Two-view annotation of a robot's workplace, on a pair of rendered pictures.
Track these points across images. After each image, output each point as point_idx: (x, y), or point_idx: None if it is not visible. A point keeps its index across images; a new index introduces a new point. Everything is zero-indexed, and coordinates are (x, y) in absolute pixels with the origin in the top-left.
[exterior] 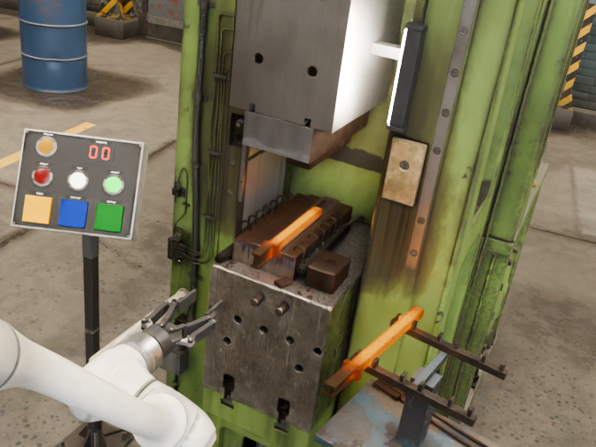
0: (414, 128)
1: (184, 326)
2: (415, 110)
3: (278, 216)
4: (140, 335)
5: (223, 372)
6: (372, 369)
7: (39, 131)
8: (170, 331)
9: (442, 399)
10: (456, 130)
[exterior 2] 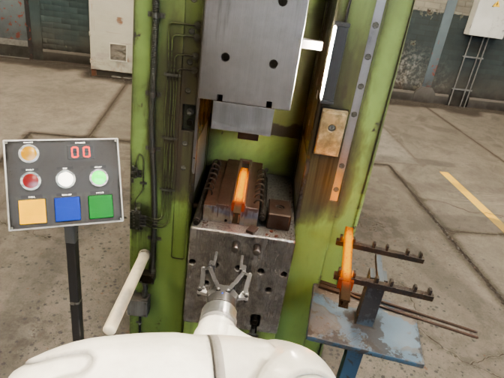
0: (337, 100)
1: (235, 285)
2: (338, 86)
3: (220, 180)
4: (218, 303)
5: (202, 306)
6: (353, 279)
7: (19, 141)
8: (229, 292)
9: (406, 288)
10: (367, 98)
